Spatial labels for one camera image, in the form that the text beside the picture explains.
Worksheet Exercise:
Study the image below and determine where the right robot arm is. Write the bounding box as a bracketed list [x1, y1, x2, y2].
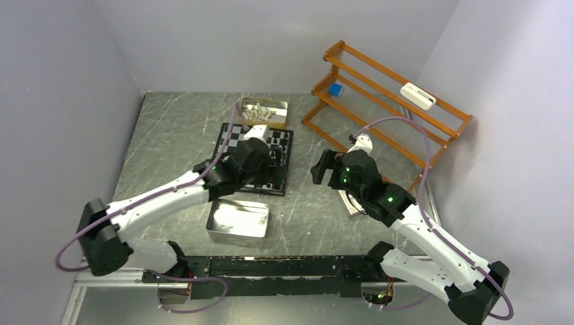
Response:
[310, 150, 510, 324]

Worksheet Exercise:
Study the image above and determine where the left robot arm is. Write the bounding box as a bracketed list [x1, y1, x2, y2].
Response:
[77, 136, 270, 282]

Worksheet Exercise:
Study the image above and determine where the pile of white chess pieces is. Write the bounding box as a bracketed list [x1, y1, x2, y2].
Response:
[242, 102, 275, 121]

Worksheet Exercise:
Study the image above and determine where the black and white chessboard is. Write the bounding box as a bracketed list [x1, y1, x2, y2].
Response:
[212, 123, 294, 196]

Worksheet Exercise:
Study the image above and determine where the small white red box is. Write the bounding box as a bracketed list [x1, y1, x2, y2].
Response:
[338, 190, 366, 216]

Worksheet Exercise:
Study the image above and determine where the gold tin box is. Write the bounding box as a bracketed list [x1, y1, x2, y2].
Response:
[238, 97, 289, 129]

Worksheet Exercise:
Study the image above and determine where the silver tin box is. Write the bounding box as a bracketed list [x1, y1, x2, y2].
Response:
[206, 199, 270, 240]

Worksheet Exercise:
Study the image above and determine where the orange wooden rack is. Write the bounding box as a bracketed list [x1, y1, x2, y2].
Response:
[301, 41, 472, 192]

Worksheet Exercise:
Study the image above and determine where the blue cube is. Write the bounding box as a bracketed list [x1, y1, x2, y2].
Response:
[328, 83, 345, 98]

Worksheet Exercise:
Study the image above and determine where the white rectangular device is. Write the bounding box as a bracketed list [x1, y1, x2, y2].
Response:
[399, 82, 437, 111]

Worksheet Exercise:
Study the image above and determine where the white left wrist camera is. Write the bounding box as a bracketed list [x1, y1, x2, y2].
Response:
[244, 125, 270, 142]

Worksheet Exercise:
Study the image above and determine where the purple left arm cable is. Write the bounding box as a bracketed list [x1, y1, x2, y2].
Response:
[54, 102, 241, 273]

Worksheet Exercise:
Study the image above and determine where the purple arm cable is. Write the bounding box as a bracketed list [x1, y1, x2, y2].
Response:
[54, 102, 241, 273]
[349, 116, 515, 322]

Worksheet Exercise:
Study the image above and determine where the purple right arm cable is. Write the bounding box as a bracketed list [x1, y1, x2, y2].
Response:
[349, 116, 515, 322]

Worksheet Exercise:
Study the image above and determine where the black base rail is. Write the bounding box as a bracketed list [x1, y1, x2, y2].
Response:
[141, 255, 410, 301]

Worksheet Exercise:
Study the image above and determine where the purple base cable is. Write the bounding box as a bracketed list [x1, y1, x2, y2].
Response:
[148, 269, 229, 315]

